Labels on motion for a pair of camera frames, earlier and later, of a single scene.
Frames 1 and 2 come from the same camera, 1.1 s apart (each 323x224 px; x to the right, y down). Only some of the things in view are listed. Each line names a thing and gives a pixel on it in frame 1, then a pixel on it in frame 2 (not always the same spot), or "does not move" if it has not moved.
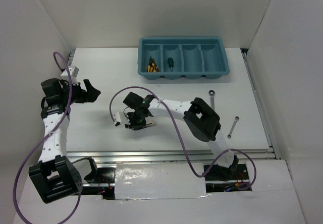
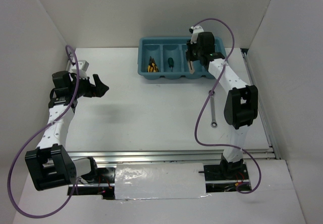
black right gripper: (129, 114) -> (190, 46)
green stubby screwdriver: (170, 62) does not move
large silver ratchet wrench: (211, 93) does not move
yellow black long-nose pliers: (152, 67) does not move
